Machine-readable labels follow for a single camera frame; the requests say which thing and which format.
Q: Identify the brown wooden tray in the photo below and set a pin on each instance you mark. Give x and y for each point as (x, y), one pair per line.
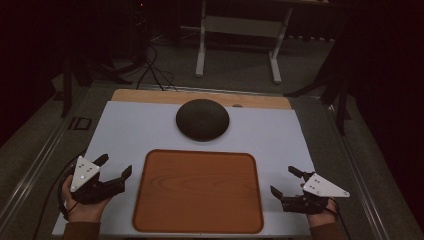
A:
(198, 191)

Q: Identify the white table mat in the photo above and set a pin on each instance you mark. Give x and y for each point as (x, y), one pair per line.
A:
(133, 133)

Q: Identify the small round brown object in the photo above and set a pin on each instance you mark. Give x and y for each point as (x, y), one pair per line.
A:
(237, 105)

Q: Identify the person's right hand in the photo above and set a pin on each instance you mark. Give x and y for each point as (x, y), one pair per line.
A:
(320, 219)

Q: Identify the white metal table frame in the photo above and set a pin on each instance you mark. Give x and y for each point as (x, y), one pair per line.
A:
(240, 28)

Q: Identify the black rectangular floor plate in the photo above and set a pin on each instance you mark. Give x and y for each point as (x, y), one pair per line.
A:
(80, 123)

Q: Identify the black metal stand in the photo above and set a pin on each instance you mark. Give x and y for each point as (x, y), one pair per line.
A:
(340, 100)
(67, 90)

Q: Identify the person's left hand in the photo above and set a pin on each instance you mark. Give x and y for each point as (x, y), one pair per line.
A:
(81, 210)

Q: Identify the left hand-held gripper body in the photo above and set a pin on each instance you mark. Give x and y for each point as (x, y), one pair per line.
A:
(85, 173)

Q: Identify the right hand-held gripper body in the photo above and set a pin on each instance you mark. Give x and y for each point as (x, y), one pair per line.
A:
(321, 188)

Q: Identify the dark round bowl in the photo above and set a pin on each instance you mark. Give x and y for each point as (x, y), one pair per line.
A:
(202, 120)

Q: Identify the metal floor rail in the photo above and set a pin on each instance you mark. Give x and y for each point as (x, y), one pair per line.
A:
(36, 166)
(360, 173)

